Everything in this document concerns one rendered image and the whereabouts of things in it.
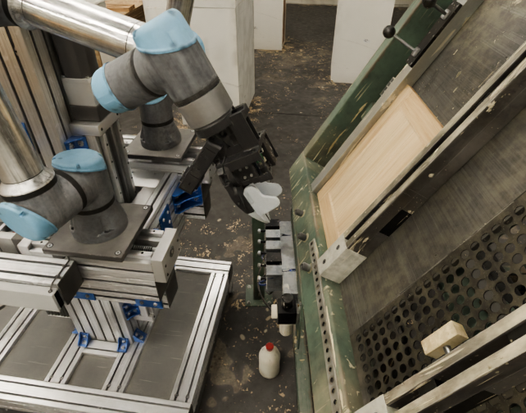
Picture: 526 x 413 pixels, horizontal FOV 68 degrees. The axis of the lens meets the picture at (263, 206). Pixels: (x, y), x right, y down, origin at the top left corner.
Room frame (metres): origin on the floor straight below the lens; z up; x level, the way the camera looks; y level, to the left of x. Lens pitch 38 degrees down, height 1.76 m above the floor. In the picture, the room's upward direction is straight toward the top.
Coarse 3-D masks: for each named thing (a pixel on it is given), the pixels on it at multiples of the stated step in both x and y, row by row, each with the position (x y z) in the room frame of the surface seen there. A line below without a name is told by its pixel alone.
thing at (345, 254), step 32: (512, 64) 0.80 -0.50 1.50; (480, 96) 0.80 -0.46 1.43; (512, 96) 0.76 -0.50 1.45; (448, 128) 0.80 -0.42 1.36; (480, 128) 0.76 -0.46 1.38; (416, 160) 0.80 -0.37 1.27; (448, 160) 0.76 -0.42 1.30; (384, 192) 0.81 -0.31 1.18; (416, 192) 0.76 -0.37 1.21; (352, 224) 0.81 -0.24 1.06; (384, 224) 0.76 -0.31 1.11; (320, 256) 0.81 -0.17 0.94; (352, 256) 0.75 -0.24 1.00
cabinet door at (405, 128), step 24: (408, 96) 1.13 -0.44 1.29; (384, 120) 1.15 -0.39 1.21; (408, 120) 1.04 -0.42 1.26; (432, 120) 0.95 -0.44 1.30; (360, 144) 1.17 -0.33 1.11; (384, 144) 1.06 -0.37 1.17; (408, 144) 0.96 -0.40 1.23; (360, 168) 1.07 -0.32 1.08; (384, 168) 0.97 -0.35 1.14; (336, 192) 1.09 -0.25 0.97; (360, 192) 0.98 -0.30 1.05; (336, 216) 0.99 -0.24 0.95
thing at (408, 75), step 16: (464, 0) 1.20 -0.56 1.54; (480, 0) 1.19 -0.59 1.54; (464, 16) 1.19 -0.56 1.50; (448, 32) 1.19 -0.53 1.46; (432, 48) 1.19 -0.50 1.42; (416, 64) 1.19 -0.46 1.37; (400, 80) 1.20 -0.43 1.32; (416, 80) 1.19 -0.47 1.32; (384, 96) 1.22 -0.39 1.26; (368, 112) 1.23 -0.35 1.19; (368, 128) 1.19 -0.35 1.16; (352, 144) 1.19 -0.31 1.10; (336, 160) 1.20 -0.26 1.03; (320, 176) 1.21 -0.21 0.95
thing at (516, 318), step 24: (480, 336) 0.36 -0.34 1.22; (504, 336) 0.34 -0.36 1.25; (456, 360) 0.34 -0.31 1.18; (480, 360) 0.34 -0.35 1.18; (504, 360) 0.31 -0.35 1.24; (408, 384) 0.35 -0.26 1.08; (432, 384) 0.33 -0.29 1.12; (456, 384) 0.31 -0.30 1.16; (480, 384) 0.30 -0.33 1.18; (504, 384) 0.30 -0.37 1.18; (360, 408) 0.36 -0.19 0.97; (384, 408) 0.34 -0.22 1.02; (408, 408) 0.32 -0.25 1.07; (432, 408) 0.30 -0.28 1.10; (456, 408) 0.30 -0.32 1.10
